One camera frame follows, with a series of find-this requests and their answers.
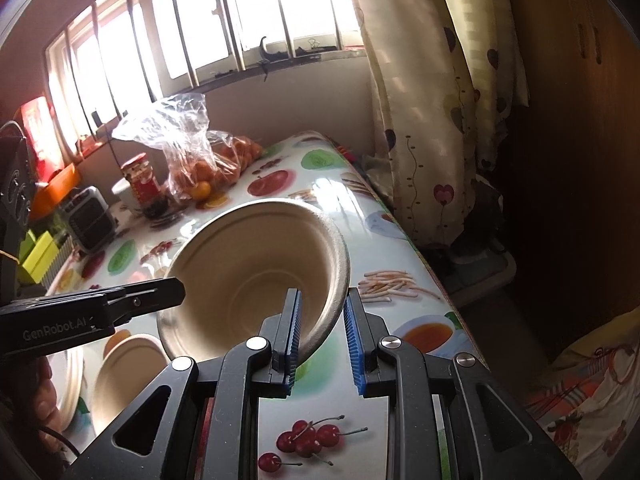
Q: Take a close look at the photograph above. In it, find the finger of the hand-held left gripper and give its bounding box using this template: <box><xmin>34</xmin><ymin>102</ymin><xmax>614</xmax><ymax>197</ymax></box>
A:
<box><xmin>100</xmin><ymin>277</ymin><xmax>187</xmax><ymax>322</ymax></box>

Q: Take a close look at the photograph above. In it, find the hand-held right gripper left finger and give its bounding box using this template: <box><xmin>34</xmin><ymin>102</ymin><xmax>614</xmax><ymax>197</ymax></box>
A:
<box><xmin>65</xmin><ymin>287</ymin><xmax>303</xmax><ymax>480</ymax></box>

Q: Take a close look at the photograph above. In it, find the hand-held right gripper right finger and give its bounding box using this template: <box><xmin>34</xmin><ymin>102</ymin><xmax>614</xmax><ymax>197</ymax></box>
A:
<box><xmin>344</xmin><ymin>287</ymin><xmax>583</xmax><ymax>480</ymax></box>

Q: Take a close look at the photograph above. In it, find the large white paper plate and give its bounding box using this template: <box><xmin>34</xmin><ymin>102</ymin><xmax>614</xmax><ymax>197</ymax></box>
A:
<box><xmin>47</xmin><ymin>347</ymin><xmax>85</xmax><ymax>433</ymax></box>

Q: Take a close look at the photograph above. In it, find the beige paper bowl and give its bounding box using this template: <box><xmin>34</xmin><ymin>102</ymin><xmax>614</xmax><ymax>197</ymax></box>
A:
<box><xmin>156</xmin><ymin>199</ymin><xmax>351</xmax><ymax>363</ymax></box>
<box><xmin>92</xmin><ymin>332</ymin><xmax>173</xmax><ymax>431</ymax></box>

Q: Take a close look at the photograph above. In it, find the person's left hand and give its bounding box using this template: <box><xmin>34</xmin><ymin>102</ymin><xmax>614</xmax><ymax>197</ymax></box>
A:
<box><xmin>0</xmin><ymin>352</ymin><xmax>58</xmax><ymax>461</ymax></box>

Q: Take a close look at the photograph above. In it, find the striped cardboard box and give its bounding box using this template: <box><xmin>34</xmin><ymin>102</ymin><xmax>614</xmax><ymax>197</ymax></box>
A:
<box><xmin>42</xmin><ymin>242</ymin><xmax>77</xmax><ymax>287</ymax></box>

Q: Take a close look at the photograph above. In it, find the deep green cardboard box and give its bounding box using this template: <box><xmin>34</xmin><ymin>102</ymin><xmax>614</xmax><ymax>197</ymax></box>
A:
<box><xmin>20</xmin><ymin>230</ymin><xmax>61</xmax><ymax>283</ymax></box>

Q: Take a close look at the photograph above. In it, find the dark grey small heater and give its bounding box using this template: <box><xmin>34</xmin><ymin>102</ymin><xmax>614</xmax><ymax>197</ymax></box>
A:
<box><xmin>65</xmin><ymin>186</ymin><xmax>117</xmax><ymax>255</ymax></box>

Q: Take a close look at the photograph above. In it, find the food printed tablecloth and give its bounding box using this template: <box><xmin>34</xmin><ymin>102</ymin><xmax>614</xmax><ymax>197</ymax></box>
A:
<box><xmin>45</xmin><ymin>130</ymin><xmax>481</xmax><ymax>480</ymax></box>

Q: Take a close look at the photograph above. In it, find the white plastic tub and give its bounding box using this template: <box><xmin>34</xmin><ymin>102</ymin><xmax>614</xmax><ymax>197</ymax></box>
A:
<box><xmin>111</xmin><ymin>177</ymin><xmax>146</xmax><ymax>211</ymax></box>

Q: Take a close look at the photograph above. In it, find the glass jar with red label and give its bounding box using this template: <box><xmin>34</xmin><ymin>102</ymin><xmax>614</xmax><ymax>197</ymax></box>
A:
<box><xmin>120</xmin><ymin>152</ymin><xmax>171</xmax><ymax>221</ymax></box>

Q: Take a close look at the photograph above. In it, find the pile of oranges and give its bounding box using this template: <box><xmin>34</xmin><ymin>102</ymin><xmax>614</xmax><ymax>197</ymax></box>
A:
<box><xmin>170</xmin><ymin>137</ymin><xmax>264</xmax><ymax>207</ymax></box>

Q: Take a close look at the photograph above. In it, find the orange box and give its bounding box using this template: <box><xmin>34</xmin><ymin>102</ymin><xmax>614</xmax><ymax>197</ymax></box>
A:
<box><xmin>27</xmin><ymin>162</ymin><xmax>82</xmax><ymax>221</ymax></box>

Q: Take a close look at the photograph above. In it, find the white plastic bin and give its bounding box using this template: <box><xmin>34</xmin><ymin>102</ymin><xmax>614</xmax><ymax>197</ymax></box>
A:
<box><xmin>440</xmin><ymin>247</ymin><xmax>516</xmax><ymax>309</ymax></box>

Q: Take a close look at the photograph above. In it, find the clear plastic bag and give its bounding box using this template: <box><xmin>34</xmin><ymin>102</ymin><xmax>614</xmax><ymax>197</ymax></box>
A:
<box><xmin>111</xmin><ymin>92</ymin><xmax>263</xmax><ymax>202</ymax></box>

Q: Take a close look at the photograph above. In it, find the red paper bag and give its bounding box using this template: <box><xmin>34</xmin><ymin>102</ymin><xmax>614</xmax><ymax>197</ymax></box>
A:
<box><xmin>17</xmin><ymin>97</ymin><xmax>66</xmax><ymax>183</ymax></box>

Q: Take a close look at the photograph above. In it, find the printed blanket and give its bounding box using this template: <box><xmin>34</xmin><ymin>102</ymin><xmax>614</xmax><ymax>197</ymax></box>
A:
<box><xmin>520</xmin><ymin>310</ymin><xmax>640</xmax><ymax>480</ymax></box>

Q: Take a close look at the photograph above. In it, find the cream heart printed curtain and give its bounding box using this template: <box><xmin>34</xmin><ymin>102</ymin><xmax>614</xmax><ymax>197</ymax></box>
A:
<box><xmin>340</xmin><ymin>0</ymin><xmax>531</xmax><ymax>250</ymax></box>

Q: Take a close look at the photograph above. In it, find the black window hook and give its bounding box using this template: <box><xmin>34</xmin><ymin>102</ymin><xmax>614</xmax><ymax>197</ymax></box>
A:
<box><xmin>255</xmin><ymin>35</ymin><xmax>281</xmax><ymax>83</ymax></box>

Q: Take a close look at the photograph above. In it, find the barred window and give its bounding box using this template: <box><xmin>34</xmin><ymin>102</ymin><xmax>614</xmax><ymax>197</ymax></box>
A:
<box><xmin>42</xmin><ymin>0</ymin><xmax>366</xmax><ymax>126</ymax></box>

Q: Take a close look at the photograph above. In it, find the brown wooden wardrobe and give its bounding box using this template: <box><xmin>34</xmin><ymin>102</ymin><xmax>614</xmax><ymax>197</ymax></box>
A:
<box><xmin>500</xmin><ymin>0</ymin><xmax>640</xmax><ymax>361</ymax></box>

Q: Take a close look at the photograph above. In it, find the black cable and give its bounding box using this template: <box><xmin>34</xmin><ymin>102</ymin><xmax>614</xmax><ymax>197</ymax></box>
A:
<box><xmin>37</xmin><ymin>425</ymin><xmax>81</xmax><ymax>459</ymax></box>

